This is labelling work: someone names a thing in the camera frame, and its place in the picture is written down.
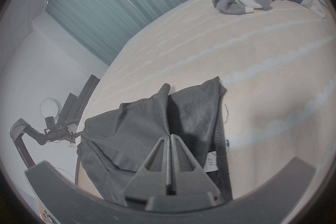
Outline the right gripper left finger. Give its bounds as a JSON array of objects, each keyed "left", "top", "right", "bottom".
[{"left": 124, "top": 136, "right": 169, "bottom": 202}]

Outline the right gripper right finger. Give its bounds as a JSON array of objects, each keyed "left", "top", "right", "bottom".
[{"left": 171, "top": 134, "right": 221, "bottom": 202}]

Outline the black T-shirt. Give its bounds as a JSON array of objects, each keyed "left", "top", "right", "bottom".
[{"left": 76, "top": 76, "right": 234, "bottom": 207}]

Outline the bed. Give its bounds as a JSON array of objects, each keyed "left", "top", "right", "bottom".
[{"left": 75, "top": 0, "right": 333, "bottom": 201}]

